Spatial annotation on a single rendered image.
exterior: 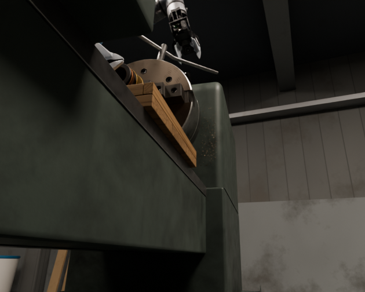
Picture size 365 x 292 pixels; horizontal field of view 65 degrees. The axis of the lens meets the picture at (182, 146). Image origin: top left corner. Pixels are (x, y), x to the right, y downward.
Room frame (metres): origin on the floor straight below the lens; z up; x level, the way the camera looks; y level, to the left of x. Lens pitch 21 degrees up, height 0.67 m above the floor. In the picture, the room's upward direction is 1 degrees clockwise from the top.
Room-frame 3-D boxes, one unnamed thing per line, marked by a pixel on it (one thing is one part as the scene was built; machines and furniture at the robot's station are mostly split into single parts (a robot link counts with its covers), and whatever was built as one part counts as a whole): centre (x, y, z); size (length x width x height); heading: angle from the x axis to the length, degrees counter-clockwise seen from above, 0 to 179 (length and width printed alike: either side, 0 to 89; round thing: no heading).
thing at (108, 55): (0.53, 0.18, 1.09); 0.09 x 0.06 x 0.03; 75
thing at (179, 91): (0.69, 0.05, 1.09); 0.12 x 0.11 x 0.05; 75
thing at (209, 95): (1.18, 0.03, 1.06); 0.59 x 0.48 x 0.39; 165
